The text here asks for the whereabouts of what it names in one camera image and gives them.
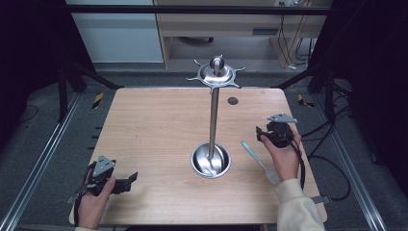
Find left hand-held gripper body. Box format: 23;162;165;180
84;155;127;197

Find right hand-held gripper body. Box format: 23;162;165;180
263;112;298;149

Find steel utensil rack stand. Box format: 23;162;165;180
186;54;246;179

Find person's right hand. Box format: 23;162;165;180
260;128;303;183

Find person's left hand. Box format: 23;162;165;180
76;175;117;231

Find yellow black floor tape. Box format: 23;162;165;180
91;92;106;110
296;93;316;109

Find black metal stand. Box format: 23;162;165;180
56;61;125;123
274;62;338;124

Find light wooden desk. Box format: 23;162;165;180
153;0;333;69

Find white cabinet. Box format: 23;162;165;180
64;0;165;64

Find right hand-held gripper black cable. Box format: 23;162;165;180
287;134;307;191

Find hand-held gripper black cable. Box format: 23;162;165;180
287;134;307;191
73;162;97;227

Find grey table bracket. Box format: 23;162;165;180
310;194;332;205
65;192;80;205

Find left hand-held gripper black cable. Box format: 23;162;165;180
73;162;97;227

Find aluminium floor rail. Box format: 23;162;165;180
0;91;82;231
312;94;390;231

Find black floor cable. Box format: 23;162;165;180
300;105;352;202

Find hanging black desk cables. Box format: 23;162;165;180
277;14;318;70

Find black horizontal frame bar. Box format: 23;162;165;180
64;4;335;15

